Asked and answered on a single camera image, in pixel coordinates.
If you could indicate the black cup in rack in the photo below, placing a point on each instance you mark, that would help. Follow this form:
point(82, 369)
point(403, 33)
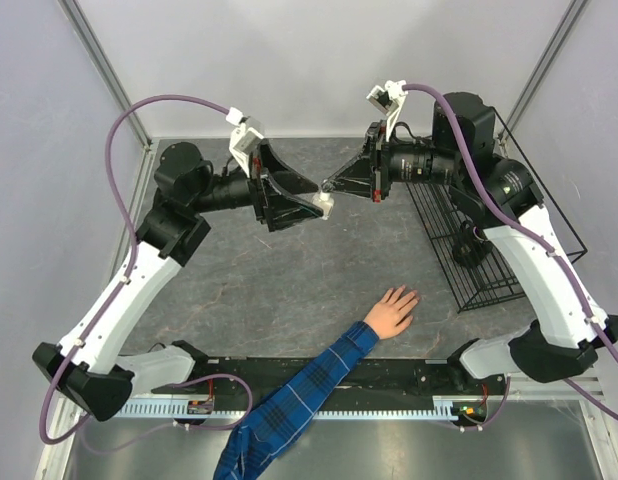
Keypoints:
point(469, 249)

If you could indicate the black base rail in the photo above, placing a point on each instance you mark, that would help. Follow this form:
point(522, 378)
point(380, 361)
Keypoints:
point(373, 384)

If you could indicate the person's bare hand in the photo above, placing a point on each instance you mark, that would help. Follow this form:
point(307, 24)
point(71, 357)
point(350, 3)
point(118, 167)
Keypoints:
point(393, 313)

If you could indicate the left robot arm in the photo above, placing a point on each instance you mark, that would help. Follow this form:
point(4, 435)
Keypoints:
point(87, 365)

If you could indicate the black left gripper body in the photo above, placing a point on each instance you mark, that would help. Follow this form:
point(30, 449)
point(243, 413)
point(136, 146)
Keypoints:
point(257, 188)

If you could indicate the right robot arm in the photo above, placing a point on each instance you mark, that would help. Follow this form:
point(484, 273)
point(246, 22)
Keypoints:
point(506, 211)

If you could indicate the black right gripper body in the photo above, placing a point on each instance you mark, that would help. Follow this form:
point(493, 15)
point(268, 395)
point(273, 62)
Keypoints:
point(381, 159)

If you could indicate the blue plaid sleeved forearm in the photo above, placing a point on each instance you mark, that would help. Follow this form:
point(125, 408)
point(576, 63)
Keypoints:
point(282, 417)

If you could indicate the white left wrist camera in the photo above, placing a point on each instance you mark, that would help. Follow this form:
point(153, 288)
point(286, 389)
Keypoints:
point(246, 136)

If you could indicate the black wire dish rack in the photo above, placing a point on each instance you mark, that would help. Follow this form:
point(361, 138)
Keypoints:
point(492, 282)

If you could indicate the slotted cable duct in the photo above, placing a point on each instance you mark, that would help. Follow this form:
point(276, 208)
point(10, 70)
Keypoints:
point(186, 409)

